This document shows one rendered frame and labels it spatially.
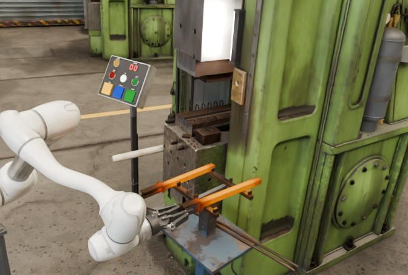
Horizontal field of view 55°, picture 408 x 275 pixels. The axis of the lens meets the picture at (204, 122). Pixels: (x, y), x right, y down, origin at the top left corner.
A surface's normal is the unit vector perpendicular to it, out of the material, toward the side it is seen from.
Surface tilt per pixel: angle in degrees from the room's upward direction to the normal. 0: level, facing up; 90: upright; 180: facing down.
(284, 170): 90
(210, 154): 90
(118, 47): 90
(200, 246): 0
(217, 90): 90
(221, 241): 0
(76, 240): 0
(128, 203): 37
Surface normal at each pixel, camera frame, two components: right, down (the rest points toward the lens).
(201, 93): 0.53, 0.37
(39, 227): 0.06, -0.91
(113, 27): 0.33, 0.40
